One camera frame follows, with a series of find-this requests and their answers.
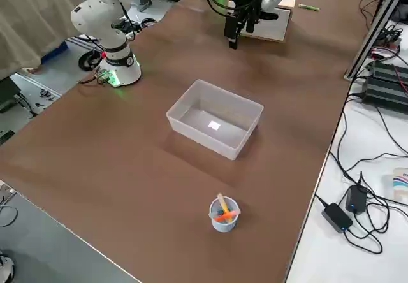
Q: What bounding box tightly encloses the wooden drawer with black handle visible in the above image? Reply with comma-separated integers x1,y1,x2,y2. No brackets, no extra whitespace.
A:
228,0,292,44

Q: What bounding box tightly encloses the clear plastic box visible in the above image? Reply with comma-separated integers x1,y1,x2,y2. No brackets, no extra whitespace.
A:
165,78,265,161

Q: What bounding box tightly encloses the black power unit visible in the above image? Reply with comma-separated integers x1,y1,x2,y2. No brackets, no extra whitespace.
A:
370,60,408,85
361,78,408,116

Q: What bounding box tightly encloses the yellow pen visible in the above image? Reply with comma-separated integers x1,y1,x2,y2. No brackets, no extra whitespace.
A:
217,193,233,224

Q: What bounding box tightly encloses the blue crate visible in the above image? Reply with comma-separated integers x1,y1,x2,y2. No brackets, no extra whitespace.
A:
39,38,69,65

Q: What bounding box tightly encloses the orange marker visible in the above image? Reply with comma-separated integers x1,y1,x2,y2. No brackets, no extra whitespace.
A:
215,210,240,222

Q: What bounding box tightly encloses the clear plastic pen cup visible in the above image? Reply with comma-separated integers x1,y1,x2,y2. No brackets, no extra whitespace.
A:
208,196,241,233

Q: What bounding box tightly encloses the beige curtain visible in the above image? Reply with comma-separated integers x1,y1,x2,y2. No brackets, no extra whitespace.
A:
0,0,94,75

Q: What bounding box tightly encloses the black power adapter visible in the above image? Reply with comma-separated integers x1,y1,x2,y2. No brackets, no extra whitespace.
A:
345,184,369,215

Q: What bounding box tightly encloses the grey power adapter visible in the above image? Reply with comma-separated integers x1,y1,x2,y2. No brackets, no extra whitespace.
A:
321,202,354,234

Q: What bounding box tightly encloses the printed paper cup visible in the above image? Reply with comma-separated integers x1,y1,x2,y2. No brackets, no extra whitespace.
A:
390,167,408,205

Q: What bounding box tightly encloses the white desk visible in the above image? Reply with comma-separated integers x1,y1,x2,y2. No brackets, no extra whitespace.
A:
285,0,408,283

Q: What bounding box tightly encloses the grey side table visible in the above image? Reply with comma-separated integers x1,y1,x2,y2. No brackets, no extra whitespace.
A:
0,177,142,283

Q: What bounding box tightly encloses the aluminium frame post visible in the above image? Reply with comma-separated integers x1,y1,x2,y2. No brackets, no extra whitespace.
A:
343,0,408,82

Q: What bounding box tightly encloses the cable hub with plugs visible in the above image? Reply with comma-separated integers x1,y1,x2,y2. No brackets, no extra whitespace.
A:
371,24,403,62

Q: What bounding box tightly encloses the black cable coil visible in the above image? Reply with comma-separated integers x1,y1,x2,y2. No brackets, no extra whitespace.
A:
77,49,105,73

